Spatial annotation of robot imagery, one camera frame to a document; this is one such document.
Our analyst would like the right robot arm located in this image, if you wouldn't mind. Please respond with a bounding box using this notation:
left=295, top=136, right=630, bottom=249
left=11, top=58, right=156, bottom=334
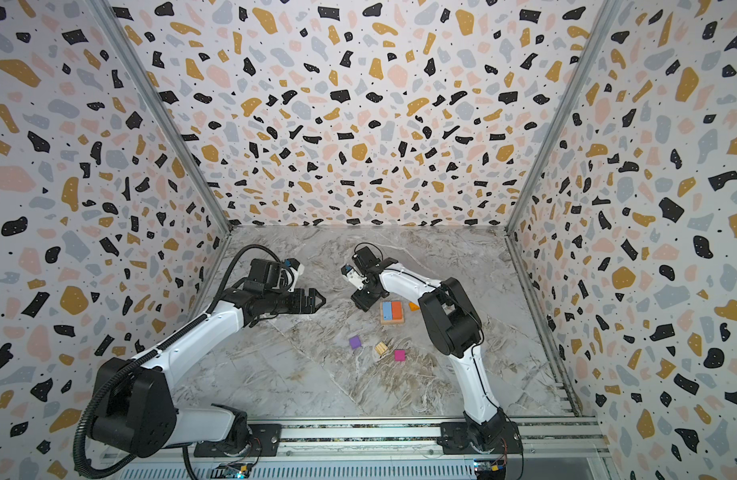
left=340, top=242, right=509, bottom=453

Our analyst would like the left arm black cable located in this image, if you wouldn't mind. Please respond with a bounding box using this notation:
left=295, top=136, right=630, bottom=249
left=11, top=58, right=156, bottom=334
left=72, top=244, right=282, bottom=480

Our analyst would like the ridged natural wood cube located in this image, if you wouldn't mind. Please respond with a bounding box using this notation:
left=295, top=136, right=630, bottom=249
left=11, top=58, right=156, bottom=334
left=374, top=342, right=389, bottom=359

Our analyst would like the purple cube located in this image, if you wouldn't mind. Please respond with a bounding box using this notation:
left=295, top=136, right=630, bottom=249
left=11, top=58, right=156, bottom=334
left=348, top=335, right=362, bottom=350

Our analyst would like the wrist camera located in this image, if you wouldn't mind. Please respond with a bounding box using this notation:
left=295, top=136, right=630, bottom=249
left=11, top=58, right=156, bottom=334
left=284, top=258, right=304, bottom=292
left=340, top=265, right=360, bottom=281

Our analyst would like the light blue block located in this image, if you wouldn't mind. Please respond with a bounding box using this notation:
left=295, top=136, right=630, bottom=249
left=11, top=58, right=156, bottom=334
left=382, top=302, right=394, bottom=322

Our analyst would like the orange-red block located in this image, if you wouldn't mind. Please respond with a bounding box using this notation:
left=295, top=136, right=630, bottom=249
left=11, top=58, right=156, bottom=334
left=391, top=301, right=404, bottom=321

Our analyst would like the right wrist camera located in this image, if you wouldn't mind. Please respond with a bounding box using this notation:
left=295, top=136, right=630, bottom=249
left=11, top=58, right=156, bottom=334
left=340, top=265, right=360, bottom=281

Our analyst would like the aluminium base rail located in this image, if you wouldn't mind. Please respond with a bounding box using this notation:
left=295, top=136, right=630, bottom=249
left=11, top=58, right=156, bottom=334
left=116, top=417, right=618, bottom=479

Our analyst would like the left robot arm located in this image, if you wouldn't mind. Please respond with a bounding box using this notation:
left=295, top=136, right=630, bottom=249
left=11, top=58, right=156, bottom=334
left=74, top=259, right=326, bottom=463

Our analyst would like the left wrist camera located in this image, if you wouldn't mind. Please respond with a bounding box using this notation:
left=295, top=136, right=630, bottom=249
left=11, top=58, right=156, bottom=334
left=284, top=258, right=304, bottom=292

